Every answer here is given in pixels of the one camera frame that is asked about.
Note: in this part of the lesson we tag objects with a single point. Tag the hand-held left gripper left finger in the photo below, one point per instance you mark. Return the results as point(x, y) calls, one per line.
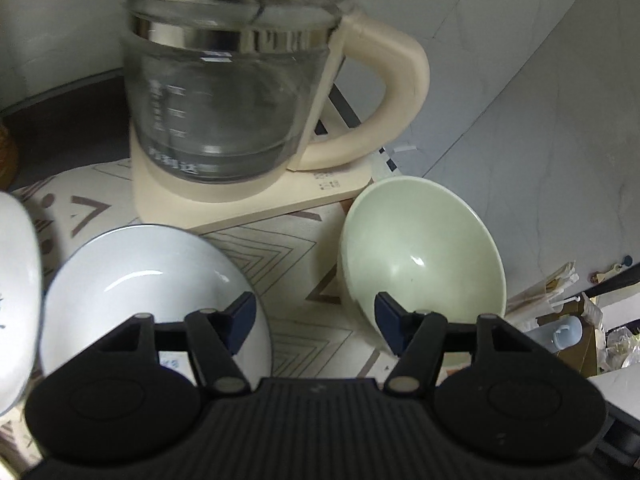
point(243, 319)

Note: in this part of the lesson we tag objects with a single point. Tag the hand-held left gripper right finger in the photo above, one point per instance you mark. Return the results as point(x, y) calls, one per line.
point(389, 321)

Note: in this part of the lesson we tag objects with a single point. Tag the pale green bowl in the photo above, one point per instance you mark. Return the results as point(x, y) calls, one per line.
point(425, 255)

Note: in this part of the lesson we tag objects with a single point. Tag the white plate with dark rim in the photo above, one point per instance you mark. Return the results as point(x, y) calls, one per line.
point(145, 275)
point(17, 285)

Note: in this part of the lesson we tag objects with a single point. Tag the patterned tablecloth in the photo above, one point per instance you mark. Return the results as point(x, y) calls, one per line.
point(295, 260)

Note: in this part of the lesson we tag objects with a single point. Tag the cream kettle base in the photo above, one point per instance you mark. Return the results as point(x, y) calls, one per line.
point(235, 207)

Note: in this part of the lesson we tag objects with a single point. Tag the paper chopstick packets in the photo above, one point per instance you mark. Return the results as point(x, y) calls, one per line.
point(547, 287)

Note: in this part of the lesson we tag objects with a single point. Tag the cardboard box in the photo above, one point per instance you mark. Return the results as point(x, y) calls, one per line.
point(592, 340)

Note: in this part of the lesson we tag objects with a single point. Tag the clear plastic bag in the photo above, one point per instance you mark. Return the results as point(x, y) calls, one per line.
point(622, 347)

